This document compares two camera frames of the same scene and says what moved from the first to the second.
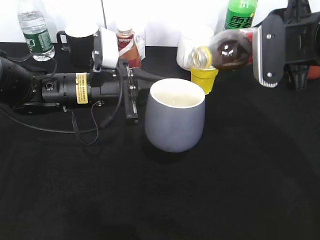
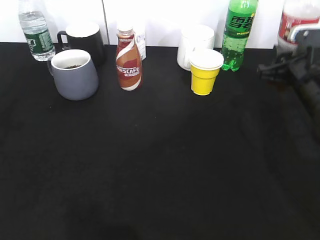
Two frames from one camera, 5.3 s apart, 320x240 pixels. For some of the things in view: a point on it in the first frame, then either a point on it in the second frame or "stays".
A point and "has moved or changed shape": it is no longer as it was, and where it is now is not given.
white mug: [192, 36] stays
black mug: [78, 40] stays
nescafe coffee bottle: [127, 48] stays
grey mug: [174, 117] → [73, 74]
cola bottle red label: [229, 49] has moved or changed shape
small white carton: [140, 38] stays
